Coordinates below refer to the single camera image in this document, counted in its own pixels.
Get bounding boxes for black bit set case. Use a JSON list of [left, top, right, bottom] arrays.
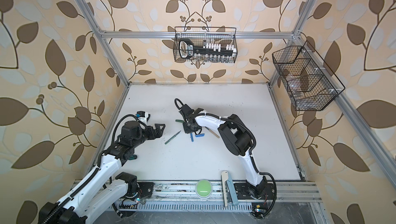
[[175, 38, 238, 59]]

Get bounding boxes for black wire basket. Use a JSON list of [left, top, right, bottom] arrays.
[[173, 26, 238, 64], [272, 41, 345, 111]]

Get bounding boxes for black wire basket back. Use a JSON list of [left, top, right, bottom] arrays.
[[173, 26, 238, 64]]

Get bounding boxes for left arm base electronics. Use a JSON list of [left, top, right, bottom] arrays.
[[112, 181, 154, 218]]

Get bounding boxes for green round button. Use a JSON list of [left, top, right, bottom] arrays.
[[195, 179, 212, 199]]

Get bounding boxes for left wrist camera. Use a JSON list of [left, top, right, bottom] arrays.
[[136, 111, 151, 124]]

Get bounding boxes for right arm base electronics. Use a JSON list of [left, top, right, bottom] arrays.
[[234, 181, 277, 219]]

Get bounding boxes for grey teal tool holder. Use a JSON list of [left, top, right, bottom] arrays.
[[221, 171, 239, 208]]

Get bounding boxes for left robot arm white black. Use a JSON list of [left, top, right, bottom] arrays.
[[38, 112, 166, 224]]

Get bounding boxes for aluminium frame rails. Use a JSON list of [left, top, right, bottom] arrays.
[[58, 0, 396, 224]]

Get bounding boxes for black wire basket right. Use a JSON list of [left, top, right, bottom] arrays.
[[272, 41, 345, 111]]

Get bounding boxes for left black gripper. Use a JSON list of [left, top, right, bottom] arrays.
[[130, 123, 165, 149]]

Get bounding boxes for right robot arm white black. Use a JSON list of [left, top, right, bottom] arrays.
[[174, 98, 277, 199]]

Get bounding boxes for green pen left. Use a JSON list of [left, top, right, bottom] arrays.
[[165, 130, 181, 145]]

